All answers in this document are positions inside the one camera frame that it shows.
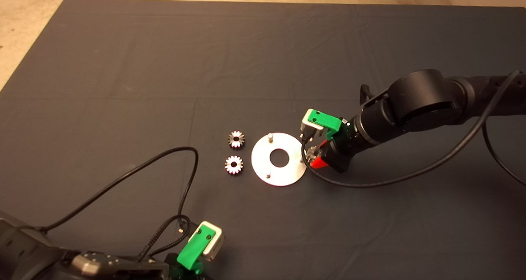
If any smooth black right camera cable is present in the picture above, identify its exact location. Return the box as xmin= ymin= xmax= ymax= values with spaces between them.
xmin=301 ymin=71 xmax=526 ymax=189

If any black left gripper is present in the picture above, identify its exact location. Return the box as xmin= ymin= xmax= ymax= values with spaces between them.
xmin=164 ymin=253 xmax=206 ymax=280

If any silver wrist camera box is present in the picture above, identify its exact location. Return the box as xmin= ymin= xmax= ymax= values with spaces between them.
xmin=193 ymin=221 xmax=225 ymax=257
xmin=300 ymin=109 xmax=325 ymax=142

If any braided black left gripper cable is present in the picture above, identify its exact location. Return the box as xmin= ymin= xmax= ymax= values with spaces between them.
xmin=138 ymin=215 xmax=194 ymax=261

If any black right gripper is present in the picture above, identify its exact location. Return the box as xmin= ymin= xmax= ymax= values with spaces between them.
xmin=310 ymin=122 xmax=362 ymax=174

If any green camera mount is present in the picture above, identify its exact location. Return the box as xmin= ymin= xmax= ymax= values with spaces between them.
xmin=177 ymin=226 xmax=216 ymax=272
xmin=308 ymin=110 xmax=344 ymax=140

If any green right camera mount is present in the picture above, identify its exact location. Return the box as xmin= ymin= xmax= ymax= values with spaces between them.
xmin=308 ymin=110 xmax=344 ymax=140

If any round metal carrier plate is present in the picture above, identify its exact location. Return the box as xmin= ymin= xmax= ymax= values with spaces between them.
xmin=251 ymin=133 xmax=308 ymax=187

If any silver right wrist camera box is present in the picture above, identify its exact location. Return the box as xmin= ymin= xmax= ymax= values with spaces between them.
xmin=300 ymin=109 xmax=325 ymax=142

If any small steel planetary gear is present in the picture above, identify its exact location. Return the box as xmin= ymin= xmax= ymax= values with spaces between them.
xmin=228 ymin=131 xmax=246 ymax=149
xmin=225 ymin=156 xmax=244 ymax=175

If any green left camera mount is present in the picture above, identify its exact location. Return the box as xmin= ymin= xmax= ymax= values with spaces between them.
xmin=177 ymin=226 xmax=216 ymax=272

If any smooth black left camera cable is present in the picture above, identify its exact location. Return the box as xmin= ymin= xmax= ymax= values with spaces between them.
xmin=39 ymin=147 xmax=199 ymax=234

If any dark grey table cloth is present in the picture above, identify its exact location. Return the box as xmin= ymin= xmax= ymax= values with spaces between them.
xmin=0 ymin=0 xmax=526 ymax=280

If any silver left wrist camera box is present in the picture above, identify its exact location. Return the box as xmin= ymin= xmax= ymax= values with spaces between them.
xmin=193 ymin=221 xmax=225 ymax=257

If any smooth black camera cable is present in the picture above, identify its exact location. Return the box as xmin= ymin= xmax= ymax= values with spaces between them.
xmin=301 ymin=71 xmax=526 ymax=189
xmin=39 ymin=147 xmax=199 ymax=234

